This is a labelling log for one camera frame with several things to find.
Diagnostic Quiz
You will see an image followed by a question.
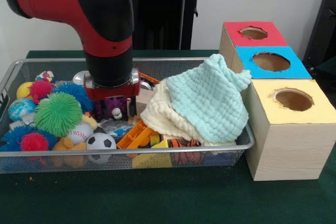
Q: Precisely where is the blue spiky toy with eyes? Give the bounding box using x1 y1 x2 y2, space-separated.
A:
52 82 95 113

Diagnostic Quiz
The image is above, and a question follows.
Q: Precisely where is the purple spiky ball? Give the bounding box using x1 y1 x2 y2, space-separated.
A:
94 97 129 121

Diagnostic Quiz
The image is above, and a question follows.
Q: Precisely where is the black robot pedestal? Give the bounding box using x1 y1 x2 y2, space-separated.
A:
123 0 212 50

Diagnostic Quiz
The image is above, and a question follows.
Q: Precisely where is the small baseball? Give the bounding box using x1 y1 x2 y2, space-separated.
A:
67 122 94 145

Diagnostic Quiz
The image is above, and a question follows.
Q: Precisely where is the black chair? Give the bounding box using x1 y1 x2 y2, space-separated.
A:
301 0 336 78

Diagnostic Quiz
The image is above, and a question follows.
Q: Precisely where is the orange toy brick with pegs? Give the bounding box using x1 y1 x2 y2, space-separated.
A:
117 119 161 150

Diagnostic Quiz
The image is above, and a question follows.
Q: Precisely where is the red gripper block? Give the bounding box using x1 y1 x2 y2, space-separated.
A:
84 68 141 119

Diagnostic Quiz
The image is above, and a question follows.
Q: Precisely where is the orange plush toy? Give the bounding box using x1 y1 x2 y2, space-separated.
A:
52 137 87 151

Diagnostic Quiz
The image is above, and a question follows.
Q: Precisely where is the dark green table cloth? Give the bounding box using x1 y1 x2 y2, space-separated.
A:
0 49 336 224

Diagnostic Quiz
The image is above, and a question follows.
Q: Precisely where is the mint waffle cloth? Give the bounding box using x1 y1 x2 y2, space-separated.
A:
166 54 252 143

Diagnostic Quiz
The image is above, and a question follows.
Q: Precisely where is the cream waffle cloth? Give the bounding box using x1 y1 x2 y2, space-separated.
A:
140 78 237 146

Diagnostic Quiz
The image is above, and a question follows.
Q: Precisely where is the small soccer ball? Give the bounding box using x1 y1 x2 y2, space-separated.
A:
86 132 117 164

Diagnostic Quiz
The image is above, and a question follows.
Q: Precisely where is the wooden box with three holes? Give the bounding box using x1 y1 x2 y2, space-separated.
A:
218 20 336 182

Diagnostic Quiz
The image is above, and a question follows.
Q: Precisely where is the globe print ball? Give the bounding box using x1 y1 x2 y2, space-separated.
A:
8 98 37 122

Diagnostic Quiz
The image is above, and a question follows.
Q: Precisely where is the green spiky ball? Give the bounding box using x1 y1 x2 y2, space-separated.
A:
34 92 83 138

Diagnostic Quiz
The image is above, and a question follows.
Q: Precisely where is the crushed clear plastic bottle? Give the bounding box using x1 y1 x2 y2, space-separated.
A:
101 119 134 138

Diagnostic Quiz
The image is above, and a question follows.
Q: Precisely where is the wire mesh bin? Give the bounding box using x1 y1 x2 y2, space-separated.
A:
0 56 256 174

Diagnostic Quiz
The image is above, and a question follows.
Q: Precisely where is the blue spiky ball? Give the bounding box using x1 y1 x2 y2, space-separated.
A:
0 125 57 152

